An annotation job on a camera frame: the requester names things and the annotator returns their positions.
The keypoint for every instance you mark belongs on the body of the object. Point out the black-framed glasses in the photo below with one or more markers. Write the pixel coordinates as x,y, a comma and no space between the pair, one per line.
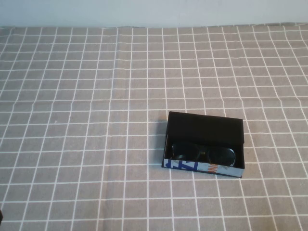
221,156

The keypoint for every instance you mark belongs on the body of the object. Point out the dark object at table edge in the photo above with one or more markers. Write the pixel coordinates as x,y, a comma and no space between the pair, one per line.
0,216

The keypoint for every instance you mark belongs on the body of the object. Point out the black glasses case, printed front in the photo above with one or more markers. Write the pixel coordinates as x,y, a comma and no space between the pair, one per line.
204,128

